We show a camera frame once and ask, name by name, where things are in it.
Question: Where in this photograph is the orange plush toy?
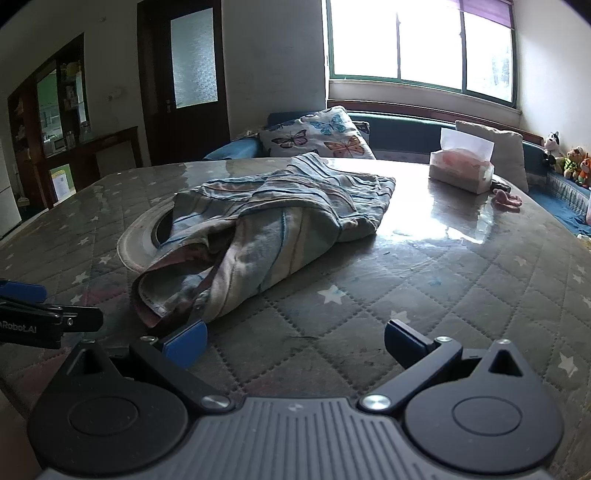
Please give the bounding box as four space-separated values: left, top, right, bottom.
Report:
577 155 591 188

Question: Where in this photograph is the striped blue beige garment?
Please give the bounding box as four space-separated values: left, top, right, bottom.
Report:
131 153 396 328

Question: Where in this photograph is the butterfly print pillow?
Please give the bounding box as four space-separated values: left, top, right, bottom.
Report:
259 106 375 159

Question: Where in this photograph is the pink cloth item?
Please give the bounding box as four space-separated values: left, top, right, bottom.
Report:
492 189 523 212

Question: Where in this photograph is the dark wooden cabinet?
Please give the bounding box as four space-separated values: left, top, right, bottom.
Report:
7 35 143 219

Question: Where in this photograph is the beige cushion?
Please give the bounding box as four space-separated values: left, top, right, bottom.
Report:
455 120 529 193

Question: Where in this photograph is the white tissue box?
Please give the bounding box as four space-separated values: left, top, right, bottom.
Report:
429 128 495 195

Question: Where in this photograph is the dark wooden door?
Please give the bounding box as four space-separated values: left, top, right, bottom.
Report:
137 1 230 165

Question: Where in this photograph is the quilted star table cover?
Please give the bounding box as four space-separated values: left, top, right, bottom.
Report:
1 158 590 479

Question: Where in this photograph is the green framed window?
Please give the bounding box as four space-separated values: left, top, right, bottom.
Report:
327 0 517 106

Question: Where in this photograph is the round stove insert in table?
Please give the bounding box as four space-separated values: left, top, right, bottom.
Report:
117 197 174 273

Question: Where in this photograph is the black white plush toy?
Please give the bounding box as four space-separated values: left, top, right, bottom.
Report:
543 132 565 175

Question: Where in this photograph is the yellow plush toy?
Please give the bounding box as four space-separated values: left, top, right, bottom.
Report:
563 147 587 181

